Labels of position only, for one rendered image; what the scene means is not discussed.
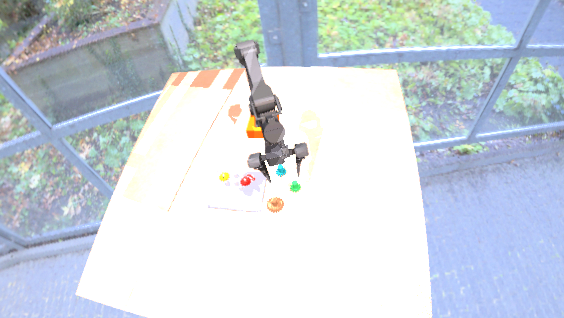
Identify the green gear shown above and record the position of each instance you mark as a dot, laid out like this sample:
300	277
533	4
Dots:
295	186

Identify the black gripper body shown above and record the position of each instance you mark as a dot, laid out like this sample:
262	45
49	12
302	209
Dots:
255	160

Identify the cyan gear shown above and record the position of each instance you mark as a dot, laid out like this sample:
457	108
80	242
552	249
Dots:
281	171

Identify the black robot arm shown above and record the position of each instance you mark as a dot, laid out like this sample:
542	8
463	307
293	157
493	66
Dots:
262	103

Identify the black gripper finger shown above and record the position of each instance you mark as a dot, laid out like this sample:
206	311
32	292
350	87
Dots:
298	164
264	171

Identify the tan toothed gear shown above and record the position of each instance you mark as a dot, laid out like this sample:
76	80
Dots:
275	204

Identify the red gear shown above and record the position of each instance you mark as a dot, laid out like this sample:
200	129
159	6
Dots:
246	182

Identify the yellow gear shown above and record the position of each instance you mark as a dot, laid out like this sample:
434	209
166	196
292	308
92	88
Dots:
224	178

